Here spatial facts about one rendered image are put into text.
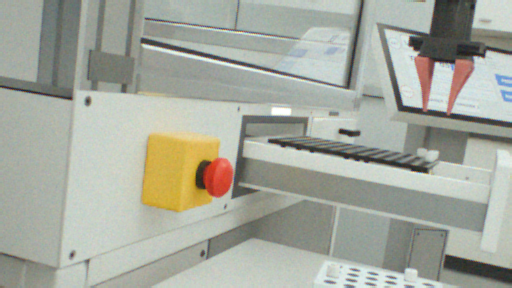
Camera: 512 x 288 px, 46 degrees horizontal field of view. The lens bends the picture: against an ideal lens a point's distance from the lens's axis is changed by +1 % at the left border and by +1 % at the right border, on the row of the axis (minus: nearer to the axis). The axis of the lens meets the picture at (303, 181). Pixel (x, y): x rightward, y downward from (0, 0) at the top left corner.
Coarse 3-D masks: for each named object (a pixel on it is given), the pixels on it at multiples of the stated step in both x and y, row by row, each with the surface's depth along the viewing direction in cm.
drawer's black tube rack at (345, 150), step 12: (276, 144) 82; (288, 144) 82; (300, 144) 82; (312, 144) 84; (324, 144) 89; (336, 144) 91; (348, 144) 95; (348, 156) 79; (360, 156) 79; (372, 156) 81; (384, 156) 83; (396, 156) 86; (408, 156) 89; (408, 168) 77
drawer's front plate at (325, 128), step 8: (320, 120) 107; (328, 120) 111; (336, 120) 116; (344, 120) 123; (352, 120) 130; (312, 128) 107; (320, 128) 107; (328, 128) 112; (336, 128) 118; (344, 128) 124; (352, 128) 131; (312, 136) 107; (320, 136) 108; (328, 136) 113; (336, 136) 119; (344, 136) 125
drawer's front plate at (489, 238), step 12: (504, 156) 78; (504, 168) 68; (492, 180) 76; (504, 180) 68; (492, 192) 69; (504, 192) 68; (492, 204) 69; (504, 204) 68; (492, 216) 69; (492, 228) 69; (492, 240) 69; (492, 252) 70
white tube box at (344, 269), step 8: (328, 264) 62; (336, 264) 63; (344, 264) 63; (320, 272) 59; (344, 272) 60; (352, 272) 61; (360, 272) 61; (368, 272) 62; (376, 272) 62; (384, 272) 62; (320, 280) 56; (328, 280) 57; (336, 280) 57; (344, 280) 58; (352, 280) 59; (360, 280) 58; (368, 280) 59; (376, 280) 60; (384, 280) 60; (392, 280) 60; (400, 280) 61; (416, 280) 62; (424, 280) 62
